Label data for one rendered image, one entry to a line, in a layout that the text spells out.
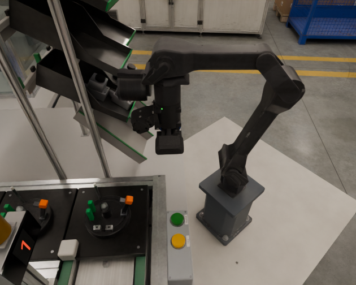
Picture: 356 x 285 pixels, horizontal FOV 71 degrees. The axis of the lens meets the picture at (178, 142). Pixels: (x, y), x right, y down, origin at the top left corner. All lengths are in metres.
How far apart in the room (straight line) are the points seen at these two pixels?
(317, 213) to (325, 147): 1.71
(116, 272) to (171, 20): 4.18
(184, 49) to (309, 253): 0.77
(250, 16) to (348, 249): 3.59
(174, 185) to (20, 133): 0.83
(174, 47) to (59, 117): 1.07
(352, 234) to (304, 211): 1.19
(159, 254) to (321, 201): 0.66
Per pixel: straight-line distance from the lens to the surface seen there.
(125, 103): 0.83
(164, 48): 0.48
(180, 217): 0.82
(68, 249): 0.82
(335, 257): 2.09
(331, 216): 1.11
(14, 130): 1.50
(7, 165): 1.32
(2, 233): 0.55
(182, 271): 0.77
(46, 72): 0.80
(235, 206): 0.76
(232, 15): 4.59
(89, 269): 0.86
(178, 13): 4.56
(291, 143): 2.65
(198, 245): 0.91
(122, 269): 0.84
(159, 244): 0.81
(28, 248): 0.62
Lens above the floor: 1.69
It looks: 44 degrees down
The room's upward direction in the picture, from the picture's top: straight up
